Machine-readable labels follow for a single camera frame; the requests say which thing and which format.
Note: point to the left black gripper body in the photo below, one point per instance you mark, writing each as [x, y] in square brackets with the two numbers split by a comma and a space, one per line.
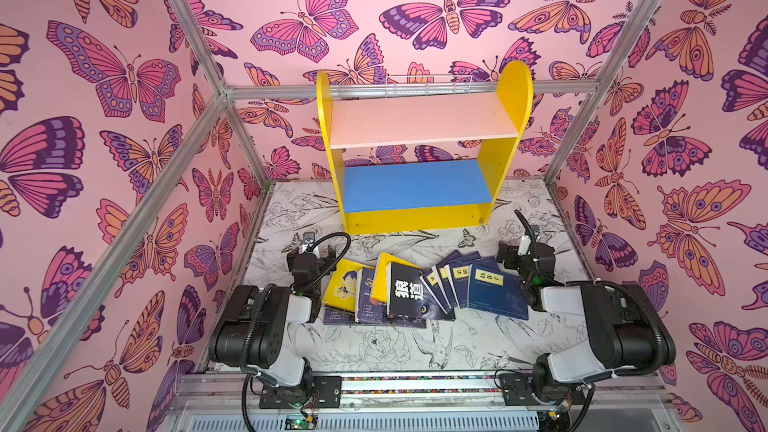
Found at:
[312, 257]

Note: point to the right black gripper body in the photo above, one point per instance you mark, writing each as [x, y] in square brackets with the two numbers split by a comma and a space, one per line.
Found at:
[520, 253]

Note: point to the navy book yellow label large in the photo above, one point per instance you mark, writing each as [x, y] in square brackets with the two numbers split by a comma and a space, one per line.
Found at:
[494, 291]

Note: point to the black book with white title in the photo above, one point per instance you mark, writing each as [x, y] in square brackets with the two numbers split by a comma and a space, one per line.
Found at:
[409, 295]

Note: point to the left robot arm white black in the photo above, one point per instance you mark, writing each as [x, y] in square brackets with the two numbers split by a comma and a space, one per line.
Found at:
[249, 334]

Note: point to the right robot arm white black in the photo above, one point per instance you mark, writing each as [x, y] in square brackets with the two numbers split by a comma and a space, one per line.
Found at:
[625, 335]

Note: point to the yellow book with cartoon boy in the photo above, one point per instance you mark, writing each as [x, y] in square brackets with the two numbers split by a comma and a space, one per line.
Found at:
[341, 292]

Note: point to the yellow book under black book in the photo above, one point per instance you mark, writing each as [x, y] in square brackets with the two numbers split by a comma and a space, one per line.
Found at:
[380, 288]

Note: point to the dark purple illustrated book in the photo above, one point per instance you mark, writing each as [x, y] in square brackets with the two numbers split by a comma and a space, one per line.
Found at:
[367, 311]

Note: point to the yellow bookshelf with coloured shelves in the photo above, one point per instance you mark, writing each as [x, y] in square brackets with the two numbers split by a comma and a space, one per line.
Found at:
[433, 194]

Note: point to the green circuit board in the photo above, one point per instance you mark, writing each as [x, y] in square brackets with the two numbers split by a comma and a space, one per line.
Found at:
[300, 422]

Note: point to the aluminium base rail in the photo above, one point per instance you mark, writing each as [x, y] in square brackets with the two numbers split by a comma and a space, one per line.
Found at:
[220, 393]

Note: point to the white slotted cable duct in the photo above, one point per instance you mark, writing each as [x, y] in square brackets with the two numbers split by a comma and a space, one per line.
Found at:
[385, 421]

